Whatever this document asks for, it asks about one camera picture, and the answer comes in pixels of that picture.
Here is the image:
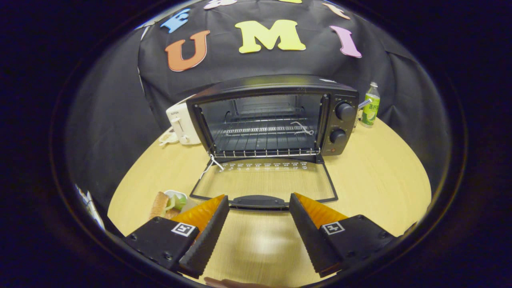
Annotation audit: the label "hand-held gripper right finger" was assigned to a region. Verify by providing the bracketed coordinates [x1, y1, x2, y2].
[288, 192, 416, 278]

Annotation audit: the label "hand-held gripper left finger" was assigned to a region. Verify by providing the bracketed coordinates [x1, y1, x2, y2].
[122, 194, 230, 279]

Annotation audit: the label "toy sandwich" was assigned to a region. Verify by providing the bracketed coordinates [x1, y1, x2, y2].
[150, 190, 188, 220]

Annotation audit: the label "black toaster oven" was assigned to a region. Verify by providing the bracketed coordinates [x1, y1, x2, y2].
[186, 75, 359, 211]

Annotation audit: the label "white slot toaster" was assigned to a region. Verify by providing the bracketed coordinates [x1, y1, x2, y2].
[166, 96, 202, 146]

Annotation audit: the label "white paper sheets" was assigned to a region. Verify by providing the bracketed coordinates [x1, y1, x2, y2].
[75, 184, 106, 231]

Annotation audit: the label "clear glass with striped straw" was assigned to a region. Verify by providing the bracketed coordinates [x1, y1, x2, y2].
[354, 98, 371, 129]

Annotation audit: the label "green label drink bottle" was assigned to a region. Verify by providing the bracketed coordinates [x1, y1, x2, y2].
[361, 82, 381, 128]

